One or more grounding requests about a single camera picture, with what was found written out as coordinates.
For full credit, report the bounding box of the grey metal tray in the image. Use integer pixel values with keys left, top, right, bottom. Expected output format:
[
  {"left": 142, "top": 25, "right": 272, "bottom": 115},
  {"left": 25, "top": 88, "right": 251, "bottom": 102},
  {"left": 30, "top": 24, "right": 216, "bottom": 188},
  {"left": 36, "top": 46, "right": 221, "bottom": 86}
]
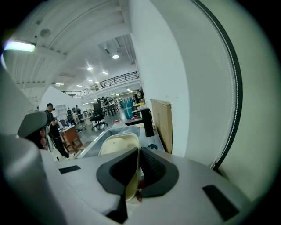
[{"left": 81, "top": 126, "right": 141, "bottom": 158}]

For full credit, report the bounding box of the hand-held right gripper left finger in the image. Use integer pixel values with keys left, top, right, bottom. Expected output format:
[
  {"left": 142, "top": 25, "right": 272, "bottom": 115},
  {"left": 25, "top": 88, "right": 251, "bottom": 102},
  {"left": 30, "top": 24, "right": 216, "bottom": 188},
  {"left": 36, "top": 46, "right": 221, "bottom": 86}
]
[{"left": 96, "top": 147, "right": 140, "bottom": 196}]

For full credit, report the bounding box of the black monitor stand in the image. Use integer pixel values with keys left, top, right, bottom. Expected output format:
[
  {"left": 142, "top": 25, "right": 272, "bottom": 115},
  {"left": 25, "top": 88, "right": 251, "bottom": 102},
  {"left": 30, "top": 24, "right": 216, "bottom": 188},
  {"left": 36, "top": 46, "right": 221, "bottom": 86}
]
[{"left": 125, "top": 107, "right": 155, "bottom": 138}]

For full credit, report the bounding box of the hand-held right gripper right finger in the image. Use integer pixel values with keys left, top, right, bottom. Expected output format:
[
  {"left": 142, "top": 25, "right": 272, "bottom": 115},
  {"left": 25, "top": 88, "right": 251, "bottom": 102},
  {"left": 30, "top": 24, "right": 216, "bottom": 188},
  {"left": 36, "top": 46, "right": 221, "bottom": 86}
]
[{"left": 140, "top": 147, "right": 180, "bottom": 198}]

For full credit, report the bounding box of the cream plastic bowl object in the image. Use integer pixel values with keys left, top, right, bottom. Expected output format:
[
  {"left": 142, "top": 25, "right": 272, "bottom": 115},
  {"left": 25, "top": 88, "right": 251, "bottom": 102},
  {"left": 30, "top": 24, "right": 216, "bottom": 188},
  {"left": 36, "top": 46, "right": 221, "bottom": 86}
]
[{"left": 98, "top": 133, "right": 144, "bottom": 202}]

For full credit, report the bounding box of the black office chair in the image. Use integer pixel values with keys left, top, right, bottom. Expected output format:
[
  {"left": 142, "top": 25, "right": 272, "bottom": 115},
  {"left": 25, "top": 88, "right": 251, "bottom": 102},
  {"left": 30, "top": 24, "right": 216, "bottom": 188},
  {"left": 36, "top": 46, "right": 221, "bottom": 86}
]
[{"left": 89, "top": 102, "right": 108, "bottom": 131}]

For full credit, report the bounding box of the black balcony railing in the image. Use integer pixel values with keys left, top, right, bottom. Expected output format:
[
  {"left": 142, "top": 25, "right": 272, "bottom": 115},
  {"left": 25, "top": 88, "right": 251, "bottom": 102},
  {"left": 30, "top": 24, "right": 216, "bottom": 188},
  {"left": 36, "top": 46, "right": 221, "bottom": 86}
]
[{"left": 61, "top": 71, "right": 139, "bottom": 98}]

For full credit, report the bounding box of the brown cardboard sheet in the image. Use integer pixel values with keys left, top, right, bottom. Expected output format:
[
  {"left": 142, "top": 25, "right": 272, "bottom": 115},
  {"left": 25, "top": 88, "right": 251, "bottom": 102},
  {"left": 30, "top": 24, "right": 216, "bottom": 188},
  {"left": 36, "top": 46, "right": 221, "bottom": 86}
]
[{"left": 150, "top": 98, "right": 173, "bottom": 154}]

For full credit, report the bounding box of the person's left hand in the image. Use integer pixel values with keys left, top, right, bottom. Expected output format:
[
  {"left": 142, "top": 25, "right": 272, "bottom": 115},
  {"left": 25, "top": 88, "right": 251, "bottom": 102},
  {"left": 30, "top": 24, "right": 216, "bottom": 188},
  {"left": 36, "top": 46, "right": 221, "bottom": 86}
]
[{"left": 39, "top": 128, "right": 48, "bottom": 151}]

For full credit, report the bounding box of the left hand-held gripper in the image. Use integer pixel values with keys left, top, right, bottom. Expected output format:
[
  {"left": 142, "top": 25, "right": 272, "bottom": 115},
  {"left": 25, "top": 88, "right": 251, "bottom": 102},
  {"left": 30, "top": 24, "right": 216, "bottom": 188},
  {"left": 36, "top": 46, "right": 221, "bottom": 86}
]
[{"left": 17, "top": 110, "right": 50, "bottom": 150}]

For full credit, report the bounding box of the black rubber edge strip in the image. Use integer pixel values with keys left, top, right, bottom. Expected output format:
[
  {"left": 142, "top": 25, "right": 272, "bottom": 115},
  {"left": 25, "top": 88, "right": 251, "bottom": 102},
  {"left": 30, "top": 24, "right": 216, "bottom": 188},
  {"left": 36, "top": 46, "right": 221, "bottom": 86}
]
[{"left": 191, "top": 0, "right": 243, "bottom": 172}]

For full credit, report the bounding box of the brown wooden cabinet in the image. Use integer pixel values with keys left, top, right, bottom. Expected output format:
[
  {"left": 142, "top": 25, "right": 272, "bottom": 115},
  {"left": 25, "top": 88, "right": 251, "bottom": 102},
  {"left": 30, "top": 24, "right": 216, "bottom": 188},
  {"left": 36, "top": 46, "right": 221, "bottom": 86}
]
[{"left": 58, "top": 126, "right": 83, "bottom": 154}]

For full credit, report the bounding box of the long ceiling lamp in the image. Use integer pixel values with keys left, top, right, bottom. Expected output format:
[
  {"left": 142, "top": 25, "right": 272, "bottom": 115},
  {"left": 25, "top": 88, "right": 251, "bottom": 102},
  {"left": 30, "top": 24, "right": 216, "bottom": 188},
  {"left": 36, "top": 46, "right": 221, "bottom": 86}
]
[{"left": 4, "top": 40, "right": 37, "bottom": 53}]

